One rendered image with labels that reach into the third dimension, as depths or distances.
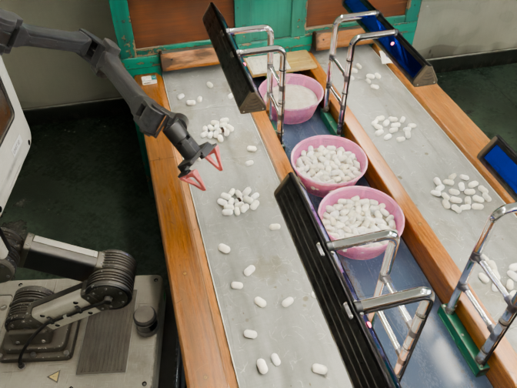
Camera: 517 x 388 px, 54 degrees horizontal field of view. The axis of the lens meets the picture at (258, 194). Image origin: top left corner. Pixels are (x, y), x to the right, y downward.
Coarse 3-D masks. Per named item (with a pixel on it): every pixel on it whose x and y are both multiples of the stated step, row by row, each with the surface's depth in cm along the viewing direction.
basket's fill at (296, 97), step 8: (288, 88) 215; (296, 88) 215; (304, 88) 216; (264, 96) 212; (288, 96) 210; (296, 96) 210; (304, 96) 212; (312, 96) 211; (272, 104) 207; (288, 104) 206; (296, 104) 206; (304, 104) 207; (312, 104) 208
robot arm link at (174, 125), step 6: (168, 120) 143; (174, 120) 142; (168, 126) 141; (174, 126) 140; (180, 126) 141; (168, 132) 140; (174, 132) 140; (180, 132) 141; (186, 132) 142; (168, 138) 142; (174, 138) 141; (180, 138) 141; (186, 138) 143; (174, 144) 142; (180, 144) 143
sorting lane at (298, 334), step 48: (192, 96) 209; (240, 144) 187; (192, 192) 169; (240, 240) 154; (288, 240) 154; (288, 288) 142; (240, 336) 131; (288, 336) 131; (240, 384) 122; (288, 384) 122; (336, 384) 122
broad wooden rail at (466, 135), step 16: (400, 80) 218; (416, 96) 207; (432, 96) 205; (448, 96) 205; (432, 112) 198; (448, 112) 197; (464, 112) 197; (448, 128) 190; (464, 128) 190; (464, 144) 183; (480, 144) 183; (496, 192) 169
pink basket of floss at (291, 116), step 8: (288, 80) 218; (304, 80) 216; (312, 80) 213; (264, 88) 213; (312, 88) 214; (320, 88) 210; (320, 96) 208; (272, 112) 204; (288, 112) 200; (296, 112) 200; (304, 112) 201; (312, 112) 207; (288, 120) 204; (296, 120) 205; (304, 120) 207
